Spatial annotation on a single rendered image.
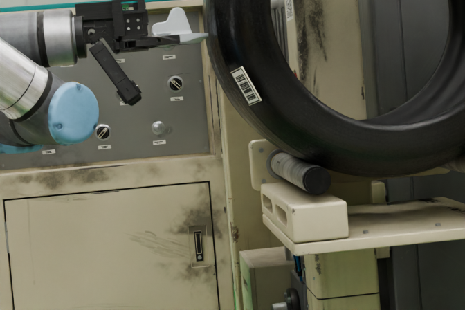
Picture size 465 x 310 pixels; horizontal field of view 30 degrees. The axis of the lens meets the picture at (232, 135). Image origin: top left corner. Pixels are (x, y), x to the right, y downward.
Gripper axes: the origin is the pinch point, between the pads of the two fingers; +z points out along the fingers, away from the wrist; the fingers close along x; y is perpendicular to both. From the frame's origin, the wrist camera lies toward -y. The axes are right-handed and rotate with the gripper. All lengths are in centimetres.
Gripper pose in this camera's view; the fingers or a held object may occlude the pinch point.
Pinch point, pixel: (201, 39)
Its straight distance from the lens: 143.1
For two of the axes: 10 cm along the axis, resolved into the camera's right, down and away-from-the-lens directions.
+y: -0.8, -9.9, -0.6
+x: -1.0, -0.5, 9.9
